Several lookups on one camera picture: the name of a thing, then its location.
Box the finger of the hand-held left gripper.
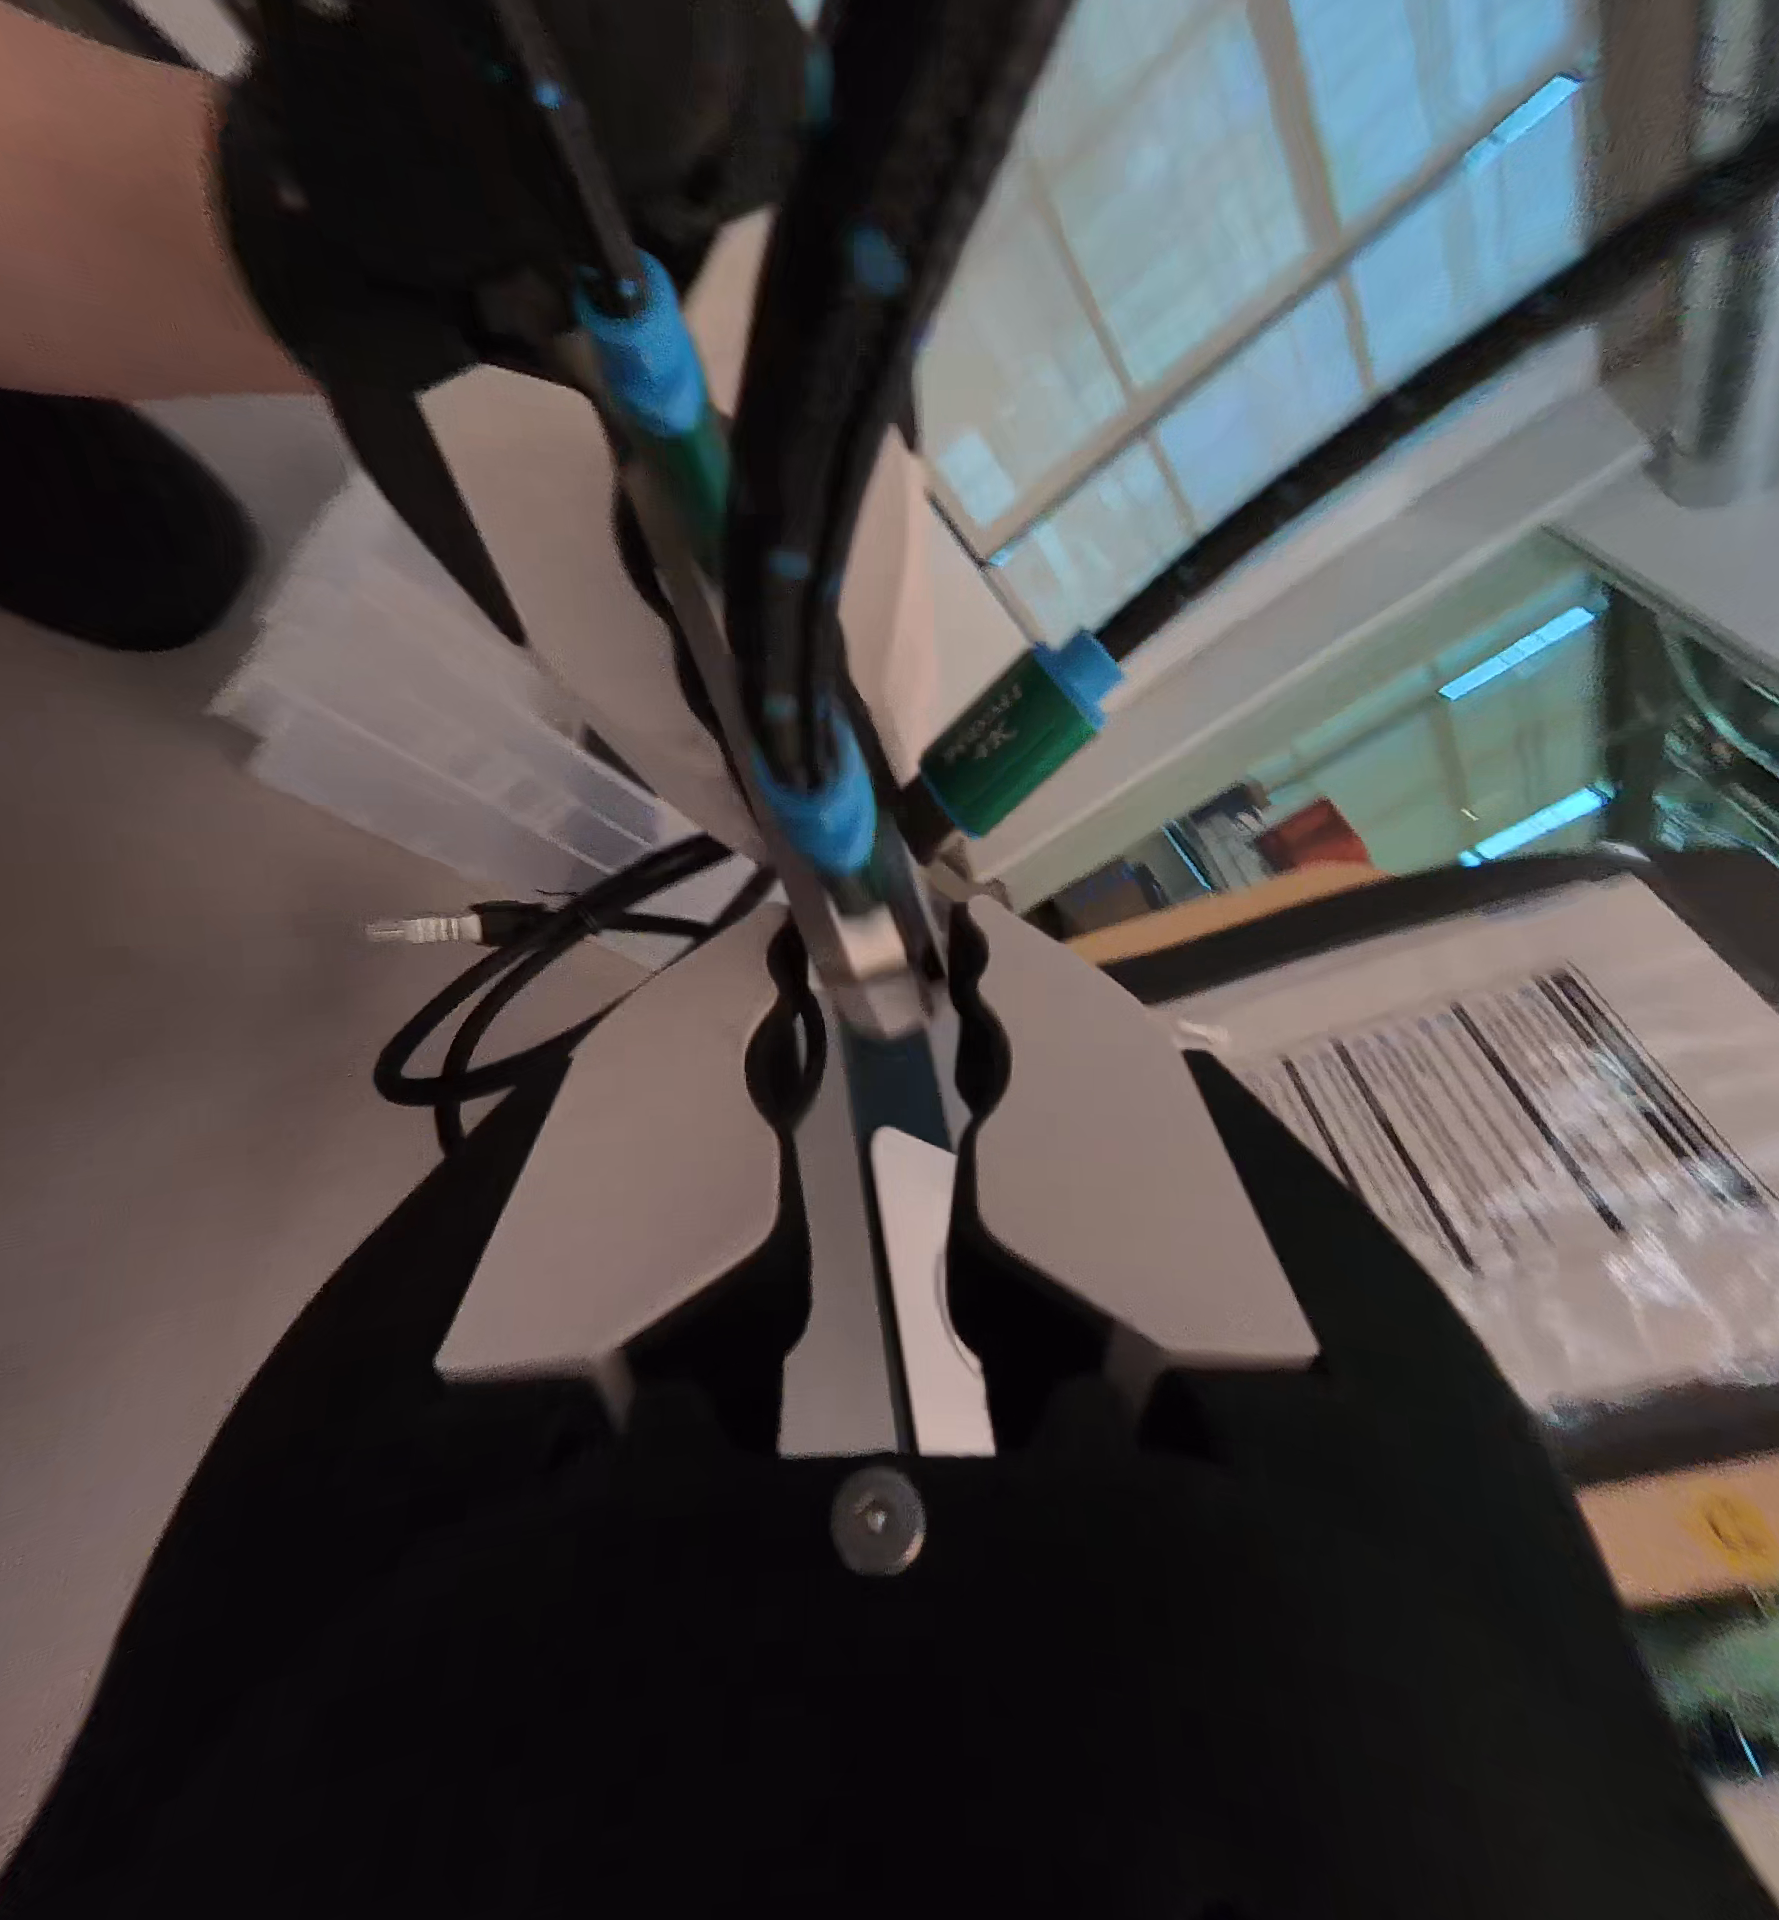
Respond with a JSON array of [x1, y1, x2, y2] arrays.
[[425, 364, 780, 865], [829, 435, 944, 763]]

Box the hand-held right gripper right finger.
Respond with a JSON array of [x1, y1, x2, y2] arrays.
[[942, 892, 1322, 1457]]

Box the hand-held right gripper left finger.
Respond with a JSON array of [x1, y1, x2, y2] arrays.
[[431, 903, 830, 1457]]

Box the clear plastic bin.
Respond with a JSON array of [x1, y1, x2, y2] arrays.
[[208, 479, 771, 934]]

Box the dark metal hdmi switch box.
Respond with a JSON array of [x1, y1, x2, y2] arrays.
[[656, 524, 966, 1052]]

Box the person's left forearm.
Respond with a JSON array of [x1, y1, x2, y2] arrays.
[[0, 23, 283, 403]]

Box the wooden instruction sign board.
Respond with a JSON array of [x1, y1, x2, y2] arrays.
[[1053, 847, 1779, 1615]]

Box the black padded armrest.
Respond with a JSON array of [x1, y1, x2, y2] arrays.
[[0, 375, 265, 659]]

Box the plain black cable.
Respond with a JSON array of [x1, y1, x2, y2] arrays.
[[369, 836, 780, 1120]]

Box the silver ventilation duct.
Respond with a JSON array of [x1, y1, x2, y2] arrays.
[[1655, 0, 1779, 504]]

